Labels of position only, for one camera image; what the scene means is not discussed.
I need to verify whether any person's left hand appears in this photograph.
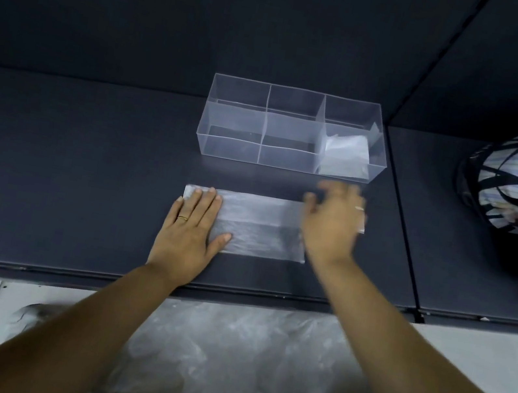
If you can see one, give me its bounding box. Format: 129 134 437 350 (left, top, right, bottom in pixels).
142 178 240 296

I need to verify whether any person's right hand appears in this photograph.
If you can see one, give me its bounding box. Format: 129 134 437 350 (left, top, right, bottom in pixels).
292 175 373 273

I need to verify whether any pile of plastic bags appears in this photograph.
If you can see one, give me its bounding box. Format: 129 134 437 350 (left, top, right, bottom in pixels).
92 278 398 393

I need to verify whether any clear three-compartment plastic box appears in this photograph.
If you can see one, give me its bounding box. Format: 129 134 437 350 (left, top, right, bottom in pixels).
193 71 399 188

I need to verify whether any person's right forearm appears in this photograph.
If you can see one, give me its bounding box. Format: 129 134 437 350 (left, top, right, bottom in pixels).
290 249 518 393

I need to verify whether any person's left forearm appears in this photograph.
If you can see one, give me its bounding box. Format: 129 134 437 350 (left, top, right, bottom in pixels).
0 237 180 393

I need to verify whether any person's left grey shoe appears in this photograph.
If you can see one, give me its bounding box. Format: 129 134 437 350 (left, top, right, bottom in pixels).
7 295 75 347

